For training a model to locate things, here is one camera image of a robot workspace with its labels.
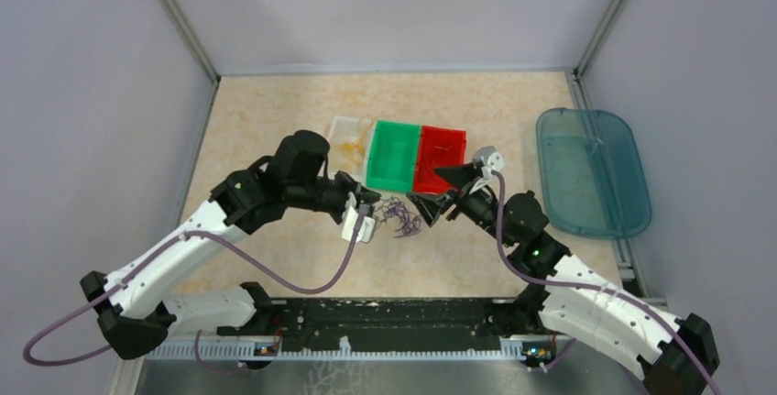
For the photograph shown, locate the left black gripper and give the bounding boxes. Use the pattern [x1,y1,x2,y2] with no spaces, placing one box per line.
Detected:
[288,170,381,220]

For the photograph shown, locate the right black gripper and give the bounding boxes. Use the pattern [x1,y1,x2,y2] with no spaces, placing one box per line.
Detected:
[407,161,516,247]

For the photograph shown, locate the red wire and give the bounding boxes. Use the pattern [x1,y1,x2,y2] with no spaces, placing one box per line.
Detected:
[423,139,459,178]

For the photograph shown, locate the coloured wire pile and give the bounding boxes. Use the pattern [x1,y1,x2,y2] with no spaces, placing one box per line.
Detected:
[373,196,423,240]

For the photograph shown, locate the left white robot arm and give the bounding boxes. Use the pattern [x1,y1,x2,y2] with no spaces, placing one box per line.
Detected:
[81,130,381,360]

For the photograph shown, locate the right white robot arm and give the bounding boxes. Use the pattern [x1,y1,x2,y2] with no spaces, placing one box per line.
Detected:
[407,163,722,394]

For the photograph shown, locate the red plastic bin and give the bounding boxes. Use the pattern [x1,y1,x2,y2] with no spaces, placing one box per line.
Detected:
[412,126,466,194]

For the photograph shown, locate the white plastic bin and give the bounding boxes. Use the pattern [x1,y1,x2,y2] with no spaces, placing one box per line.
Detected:
[327,115,377,181]

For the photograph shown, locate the green plastic bin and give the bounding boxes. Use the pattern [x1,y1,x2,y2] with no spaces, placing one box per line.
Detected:
[366,120,421,192]

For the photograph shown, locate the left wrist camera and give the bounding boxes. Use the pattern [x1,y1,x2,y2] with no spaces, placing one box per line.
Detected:
[341,193,377,244]

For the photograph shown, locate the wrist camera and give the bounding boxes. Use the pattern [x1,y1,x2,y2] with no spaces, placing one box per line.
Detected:
[469,146,505,193]
[341,193,377,244]

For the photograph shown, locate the yellow wires in bin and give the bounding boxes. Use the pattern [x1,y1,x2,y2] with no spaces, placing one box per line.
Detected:
[336,115,377,166]

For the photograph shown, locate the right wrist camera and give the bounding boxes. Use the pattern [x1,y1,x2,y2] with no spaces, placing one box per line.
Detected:
[469,146,505,193]

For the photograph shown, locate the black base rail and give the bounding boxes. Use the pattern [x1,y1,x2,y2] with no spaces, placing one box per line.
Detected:
[216,282,551,353]

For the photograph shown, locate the aluminium frame post right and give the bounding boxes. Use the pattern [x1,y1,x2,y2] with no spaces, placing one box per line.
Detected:
[574,0,626,81]

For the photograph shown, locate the aluminium frame post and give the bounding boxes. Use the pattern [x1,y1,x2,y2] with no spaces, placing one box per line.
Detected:
[158,0,221,85]
[574,0,626,81]

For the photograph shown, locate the white cable duct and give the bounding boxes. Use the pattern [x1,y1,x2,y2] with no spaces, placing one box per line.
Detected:
[146,339,554,366]

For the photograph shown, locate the aluminium frame post left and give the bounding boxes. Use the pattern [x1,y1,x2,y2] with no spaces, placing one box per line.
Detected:
[158,0,221,85]

